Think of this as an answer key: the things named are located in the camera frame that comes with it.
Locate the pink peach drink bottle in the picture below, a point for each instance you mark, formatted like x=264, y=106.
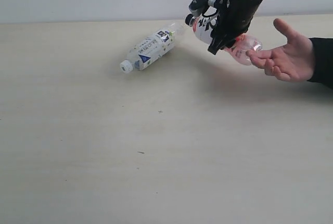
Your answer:
x=202, y=28

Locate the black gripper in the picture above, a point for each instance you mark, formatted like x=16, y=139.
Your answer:
x=233, y=21

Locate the white blue label bottle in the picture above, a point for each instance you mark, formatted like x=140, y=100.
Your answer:
x=153, y=47

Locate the person's open hand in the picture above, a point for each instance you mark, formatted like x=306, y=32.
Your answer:
x=291, y=62

